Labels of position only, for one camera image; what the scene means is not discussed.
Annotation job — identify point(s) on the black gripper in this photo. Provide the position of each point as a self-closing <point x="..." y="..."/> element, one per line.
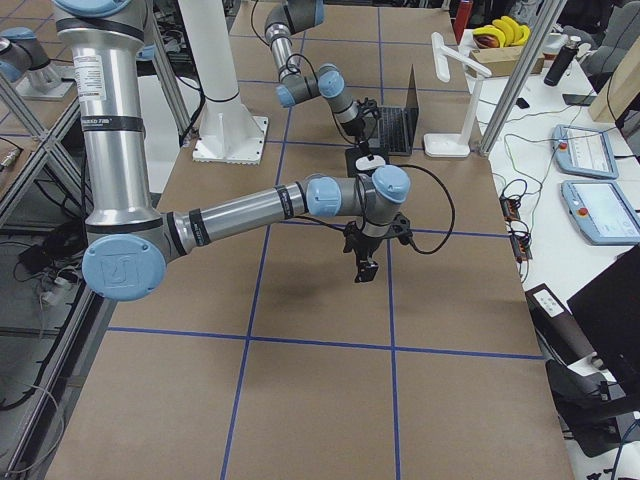
<point x="365" y="247"/>
<point x="356" y="131"/>

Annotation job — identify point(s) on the grey laptop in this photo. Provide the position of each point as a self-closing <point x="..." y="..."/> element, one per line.
<point x="396" y="127"/>

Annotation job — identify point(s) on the black smartphone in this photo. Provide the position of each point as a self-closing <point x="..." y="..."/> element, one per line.
<point x="578" y="99"/>

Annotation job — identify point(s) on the white computer mouse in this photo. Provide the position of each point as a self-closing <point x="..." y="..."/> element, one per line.
<point x="369" y="163"/>

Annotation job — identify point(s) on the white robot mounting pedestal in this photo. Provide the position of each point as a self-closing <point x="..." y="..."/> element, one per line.
<point x="228" y="132"/>

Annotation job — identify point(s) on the blue teach pendant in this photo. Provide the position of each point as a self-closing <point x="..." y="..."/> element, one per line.
<point x="601" y="212"/>
<point x="584" y="152"/>

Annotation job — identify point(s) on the aluminium frame post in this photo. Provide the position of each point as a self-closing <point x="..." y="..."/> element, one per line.
<point x="549" y="14"/>

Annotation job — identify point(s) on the lower blue teach pendant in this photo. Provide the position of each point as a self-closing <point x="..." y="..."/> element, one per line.
<point x="601" y="212"/>

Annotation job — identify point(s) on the black mouse pad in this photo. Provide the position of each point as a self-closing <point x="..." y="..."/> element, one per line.
<point x="351" y="155"/>

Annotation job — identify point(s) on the upper blue teach pendant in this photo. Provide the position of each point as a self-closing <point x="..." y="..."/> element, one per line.
<point x="584" y="152"/>

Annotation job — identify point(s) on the yellow bananas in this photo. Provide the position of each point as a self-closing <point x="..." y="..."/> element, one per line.
<point x="501" y="33"/>

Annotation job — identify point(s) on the black water bottle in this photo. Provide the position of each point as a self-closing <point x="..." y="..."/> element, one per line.
<point x="562" y="61"/>

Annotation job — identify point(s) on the cardboard box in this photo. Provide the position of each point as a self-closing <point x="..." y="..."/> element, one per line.
<point x="500" y="61"/>

